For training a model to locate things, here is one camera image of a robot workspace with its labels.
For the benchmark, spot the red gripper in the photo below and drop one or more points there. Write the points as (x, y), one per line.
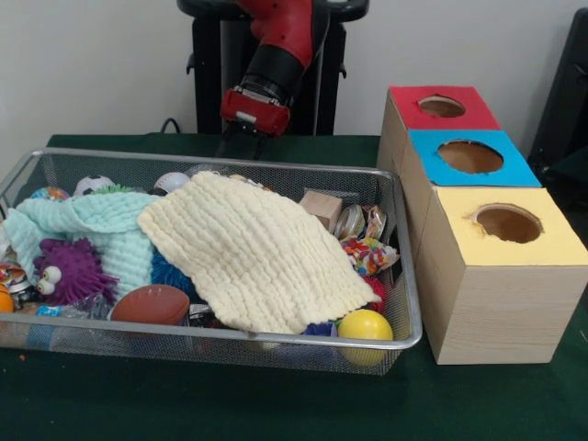
(254, 112)

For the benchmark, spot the clear plastic packet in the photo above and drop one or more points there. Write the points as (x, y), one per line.
(209, 170)

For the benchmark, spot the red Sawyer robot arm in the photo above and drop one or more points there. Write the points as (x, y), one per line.
(280, 41)

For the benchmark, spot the clear mesh bin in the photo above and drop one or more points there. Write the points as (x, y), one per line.
(138, 354)

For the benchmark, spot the white ball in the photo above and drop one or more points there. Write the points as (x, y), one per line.
(172, 182)

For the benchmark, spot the small wooden block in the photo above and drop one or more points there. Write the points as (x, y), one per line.
(322, 208)

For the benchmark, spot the cream yellow cloth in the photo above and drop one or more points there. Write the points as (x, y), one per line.
(257, 253)

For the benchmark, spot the small soccer ball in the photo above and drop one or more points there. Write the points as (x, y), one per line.
(94, 185)

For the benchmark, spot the mint green cloth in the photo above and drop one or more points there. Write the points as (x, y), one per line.
(101, 220)

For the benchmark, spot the colourful crinkly packet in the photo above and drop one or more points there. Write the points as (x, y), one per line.
(369, 255)

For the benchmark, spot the brown toy football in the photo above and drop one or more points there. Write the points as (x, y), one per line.
(150, 305)

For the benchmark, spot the purple spiky toy with eyes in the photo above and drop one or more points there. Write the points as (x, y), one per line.
(78, 271)

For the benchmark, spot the yellow ball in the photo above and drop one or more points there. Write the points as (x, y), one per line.
(365, 325)

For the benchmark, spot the dark green table cloth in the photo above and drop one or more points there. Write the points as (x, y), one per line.
(276, 404)

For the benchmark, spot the orange toy basketball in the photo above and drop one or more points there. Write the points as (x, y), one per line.
(5, 301)

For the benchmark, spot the black chair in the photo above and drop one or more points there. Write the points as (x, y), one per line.
(565, 101)

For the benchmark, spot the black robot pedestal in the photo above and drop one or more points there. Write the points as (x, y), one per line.
(211, 83)

